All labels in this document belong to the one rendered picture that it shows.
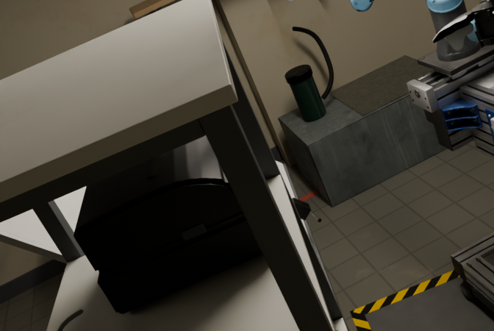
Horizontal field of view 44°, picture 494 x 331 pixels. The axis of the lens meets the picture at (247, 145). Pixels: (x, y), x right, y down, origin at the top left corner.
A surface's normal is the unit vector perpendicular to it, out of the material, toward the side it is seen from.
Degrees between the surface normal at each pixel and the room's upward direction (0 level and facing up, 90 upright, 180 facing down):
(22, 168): 0
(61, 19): 90
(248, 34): 90
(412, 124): 90
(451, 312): 0
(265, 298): 0
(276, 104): 90
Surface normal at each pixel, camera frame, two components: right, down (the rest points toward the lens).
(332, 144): 0.25, 0.32
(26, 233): 0.44, -0.85
